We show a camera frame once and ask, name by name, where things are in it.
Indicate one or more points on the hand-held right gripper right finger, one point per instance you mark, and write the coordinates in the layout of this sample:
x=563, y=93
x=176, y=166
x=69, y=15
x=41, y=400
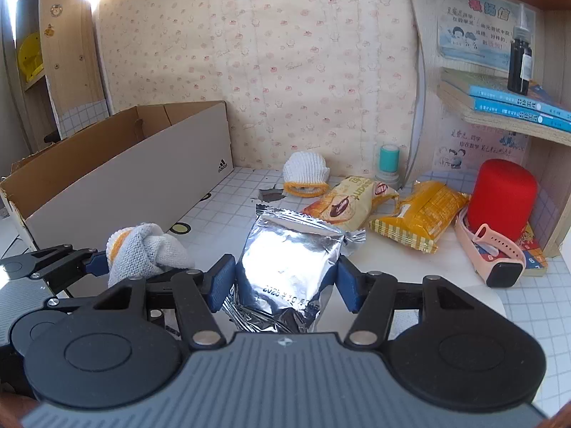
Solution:
x=348, y=287

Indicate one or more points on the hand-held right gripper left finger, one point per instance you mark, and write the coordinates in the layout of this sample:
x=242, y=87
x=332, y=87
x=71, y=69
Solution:
x=221, y=283

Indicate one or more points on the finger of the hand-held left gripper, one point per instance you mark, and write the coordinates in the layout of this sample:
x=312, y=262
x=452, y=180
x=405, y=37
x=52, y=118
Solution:
x=96, y=263
x=71, y=303

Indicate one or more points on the white knit glove orange cuff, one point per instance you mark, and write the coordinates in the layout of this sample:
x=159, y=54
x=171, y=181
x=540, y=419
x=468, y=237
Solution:
x=305, y=167
x=147, y=249

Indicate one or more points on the silver foil packet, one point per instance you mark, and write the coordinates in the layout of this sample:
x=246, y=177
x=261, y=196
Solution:
x=285, y=254

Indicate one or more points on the croissant snack packet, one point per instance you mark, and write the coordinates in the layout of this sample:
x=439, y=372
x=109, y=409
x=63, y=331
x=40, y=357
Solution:
x=352, y=200

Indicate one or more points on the cardboard shoe box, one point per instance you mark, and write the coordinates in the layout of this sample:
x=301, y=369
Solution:
x=134, y=174

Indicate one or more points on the yellow snack packet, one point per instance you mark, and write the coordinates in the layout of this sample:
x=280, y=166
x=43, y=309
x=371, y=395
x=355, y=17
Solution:
x=424, y=214

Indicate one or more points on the white grid desktop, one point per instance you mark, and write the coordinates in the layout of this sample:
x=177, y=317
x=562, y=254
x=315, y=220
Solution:
x=223, y=214

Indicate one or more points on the loose white paper sheets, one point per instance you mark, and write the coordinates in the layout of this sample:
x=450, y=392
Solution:
x=11, y=236

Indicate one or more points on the dark metal scrap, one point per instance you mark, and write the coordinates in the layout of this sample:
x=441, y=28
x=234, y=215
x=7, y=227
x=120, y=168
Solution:
x=272, y=194

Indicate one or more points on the teal-capped bottle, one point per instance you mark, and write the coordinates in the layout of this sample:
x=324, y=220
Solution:
x=387, y=158

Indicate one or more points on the pink smartwatch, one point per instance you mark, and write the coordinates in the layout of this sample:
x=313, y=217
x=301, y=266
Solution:
x=504, y=274

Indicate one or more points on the red cylindrical speaker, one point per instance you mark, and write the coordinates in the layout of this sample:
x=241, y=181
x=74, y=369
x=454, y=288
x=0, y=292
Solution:
x=499, y=196

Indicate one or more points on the pale cartoon poster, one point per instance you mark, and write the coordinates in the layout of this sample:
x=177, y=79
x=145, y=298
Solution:
x=464, y=147

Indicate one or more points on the colourful printed card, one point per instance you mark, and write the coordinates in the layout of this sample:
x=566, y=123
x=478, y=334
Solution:
x=533, y=252

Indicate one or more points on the wooden shelf unit with stickers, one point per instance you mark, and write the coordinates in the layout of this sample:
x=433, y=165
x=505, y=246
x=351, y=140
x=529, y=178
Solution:
x=71, y=53

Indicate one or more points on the yellow plastic reel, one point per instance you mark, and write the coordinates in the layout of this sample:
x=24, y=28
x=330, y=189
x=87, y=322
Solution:
x=29, y=55

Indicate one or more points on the yellow duck sticker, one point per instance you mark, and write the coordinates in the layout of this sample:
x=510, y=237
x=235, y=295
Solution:
x=48, y=31

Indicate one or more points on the blue book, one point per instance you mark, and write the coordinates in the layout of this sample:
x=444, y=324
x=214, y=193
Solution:
x=486, y=82
x=513, y=111

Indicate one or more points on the bear sticker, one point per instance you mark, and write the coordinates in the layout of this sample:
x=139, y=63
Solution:
x=55, y=9

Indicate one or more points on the dark dropper bottle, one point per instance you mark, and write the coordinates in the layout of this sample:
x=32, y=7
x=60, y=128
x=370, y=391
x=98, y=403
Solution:
x=519, y=67

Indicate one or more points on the wooden shelf unit with books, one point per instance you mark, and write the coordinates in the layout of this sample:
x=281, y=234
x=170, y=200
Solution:
x=424, y=18

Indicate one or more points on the blue cartoon poster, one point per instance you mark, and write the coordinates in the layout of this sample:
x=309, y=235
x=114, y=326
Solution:
x=473, y=31

